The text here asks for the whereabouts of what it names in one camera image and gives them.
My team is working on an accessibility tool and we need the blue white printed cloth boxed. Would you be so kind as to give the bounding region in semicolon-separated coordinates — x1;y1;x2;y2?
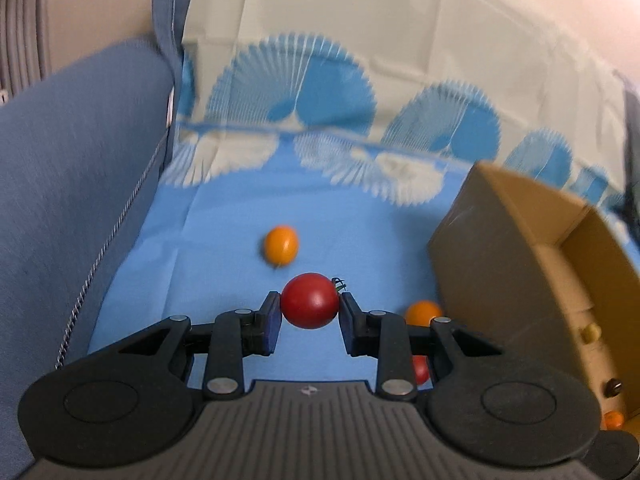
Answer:
86;0;640;392

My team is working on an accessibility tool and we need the brown cardboard box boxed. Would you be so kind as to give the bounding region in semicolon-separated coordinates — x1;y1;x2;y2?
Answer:
427;160;640;432

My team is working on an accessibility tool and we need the grey ribbed curtain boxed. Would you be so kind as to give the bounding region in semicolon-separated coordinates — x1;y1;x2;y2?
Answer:
0;0;53;98

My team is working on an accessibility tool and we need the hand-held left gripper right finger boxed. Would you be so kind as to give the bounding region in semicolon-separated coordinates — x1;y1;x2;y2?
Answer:
338;292;543;402

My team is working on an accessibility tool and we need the blue fabric sofa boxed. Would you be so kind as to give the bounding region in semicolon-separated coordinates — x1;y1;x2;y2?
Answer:
0;0;195;480

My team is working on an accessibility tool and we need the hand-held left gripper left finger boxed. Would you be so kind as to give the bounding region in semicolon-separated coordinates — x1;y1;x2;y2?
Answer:
85;291;284;402

